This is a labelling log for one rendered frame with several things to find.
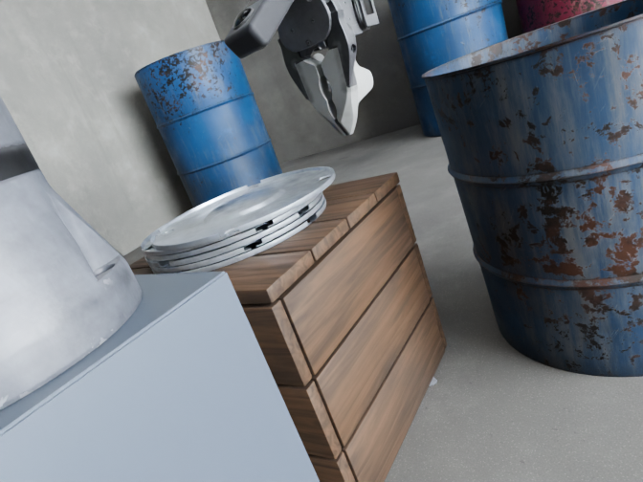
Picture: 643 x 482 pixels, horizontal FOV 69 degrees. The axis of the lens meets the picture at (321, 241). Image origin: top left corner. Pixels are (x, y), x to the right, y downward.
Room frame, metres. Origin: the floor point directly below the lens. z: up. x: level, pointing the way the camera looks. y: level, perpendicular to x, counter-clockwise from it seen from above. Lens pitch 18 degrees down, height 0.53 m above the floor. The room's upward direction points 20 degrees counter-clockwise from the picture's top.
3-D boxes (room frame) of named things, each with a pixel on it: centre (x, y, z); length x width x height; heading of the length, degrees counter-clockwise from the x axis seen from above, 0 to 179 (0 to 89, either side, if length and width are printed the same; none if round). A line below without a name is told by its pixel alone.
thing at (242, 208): (0.71, 0.09, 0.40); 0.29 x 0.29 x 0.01
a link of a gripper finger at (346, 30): (0.51, -0.08, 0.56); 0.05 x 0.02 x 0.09; 42
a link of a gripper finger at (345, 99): (0.53, -0.09, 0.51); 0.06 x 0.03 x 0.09; 132
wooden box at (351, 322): (0.73, 0.12, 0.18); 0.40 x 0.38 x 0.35; 53
